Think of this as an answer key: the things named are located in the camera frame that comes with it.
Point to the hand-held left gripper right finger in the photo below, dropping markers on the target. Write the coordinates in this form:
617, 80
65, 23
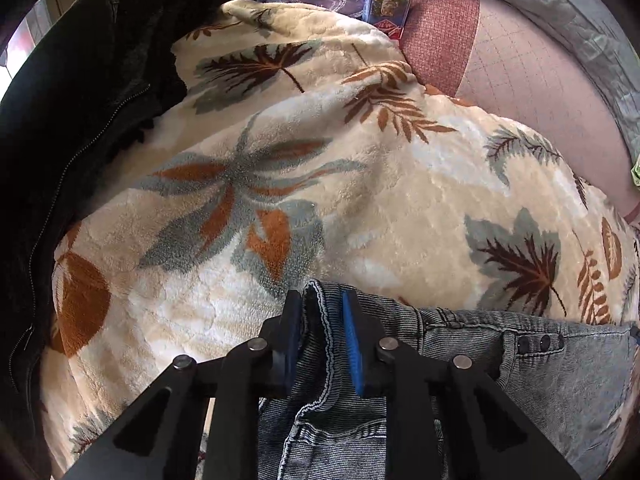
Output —
352, 346

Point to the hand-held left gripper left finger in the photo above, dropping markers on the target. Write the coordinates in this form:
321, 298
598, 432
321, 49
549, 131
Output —
295, 331

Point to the grey denim pants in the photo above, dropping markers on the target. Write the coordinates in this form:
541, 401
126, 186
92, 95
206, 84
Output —
550, 385

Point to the cream leaf printed blanket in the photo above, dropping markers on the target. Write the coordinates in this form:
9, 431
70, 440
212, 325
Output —
350, 185

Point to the black jacket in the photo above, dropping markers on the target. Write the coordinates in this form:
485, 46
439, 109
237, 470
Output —
75, 110

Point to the pink bed sheet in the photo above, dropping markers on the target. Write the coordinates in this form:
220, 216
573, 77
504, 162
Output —
525, 85

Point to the clear plastic bag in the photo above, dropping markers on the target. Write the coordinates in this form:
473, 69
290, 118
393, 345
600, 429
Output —
320, 0

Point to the blue printed box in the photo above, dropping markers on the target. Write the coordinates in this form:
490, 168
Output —
385, 10

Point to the green patterned cloth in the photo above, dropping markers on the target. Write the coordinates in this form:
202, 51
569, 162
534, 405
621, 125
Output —
636, 170

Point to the grey quilted pillow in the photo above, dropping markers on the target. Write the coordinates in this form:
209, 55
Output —
575, 15

